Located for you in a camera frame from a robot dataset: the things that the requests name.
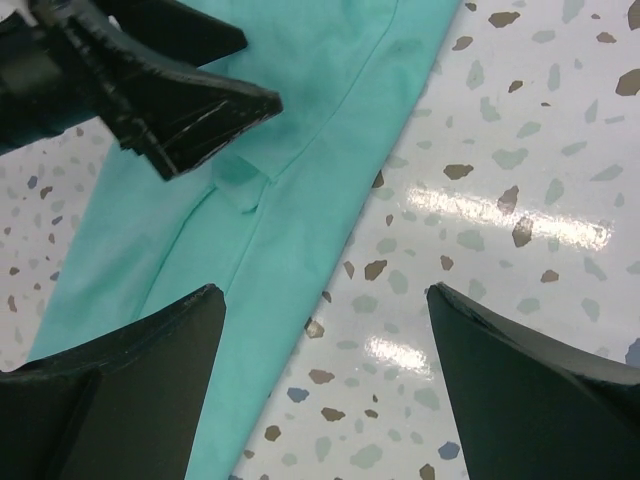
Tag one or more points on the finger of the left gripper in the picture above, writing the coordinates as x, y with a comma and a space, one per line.
173, 113
176, 30

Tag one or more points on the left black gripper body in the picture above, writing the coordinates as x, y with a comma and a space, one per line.
39, 98

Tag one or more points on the mint green t shirt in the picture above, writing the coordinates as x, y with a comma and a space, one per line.
266, 219

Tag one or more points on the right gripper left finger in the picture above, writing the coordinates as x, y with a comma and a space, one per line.
125, 405

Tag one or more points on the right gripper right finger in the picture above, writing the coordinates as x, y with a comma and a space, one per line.
527, 406

